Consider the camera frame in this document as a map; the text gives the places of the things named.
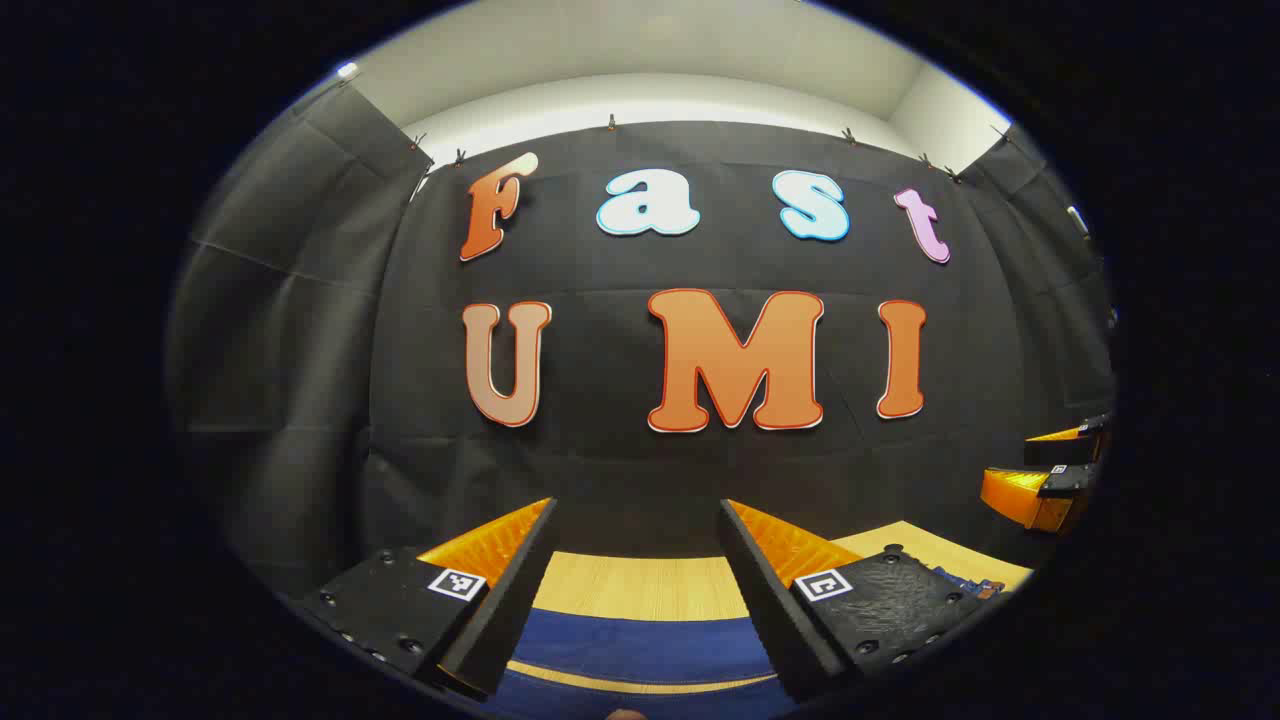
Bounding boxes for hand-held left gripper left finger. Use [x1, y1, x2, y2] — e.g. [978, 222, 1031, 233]
[298, 497, 559, 699]

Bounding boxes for black backdrop cloth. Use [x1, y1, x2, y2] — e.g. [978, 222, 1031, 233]
[165, 85, 1119, 601]

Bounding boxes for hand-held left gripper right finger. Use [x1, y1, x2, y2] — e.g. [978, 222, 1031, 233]
[717, 497, 991, 703]

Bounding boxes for blue denim jeans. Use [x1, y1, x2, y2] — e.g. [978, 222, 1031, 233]
[480, 565, 1006, 720]

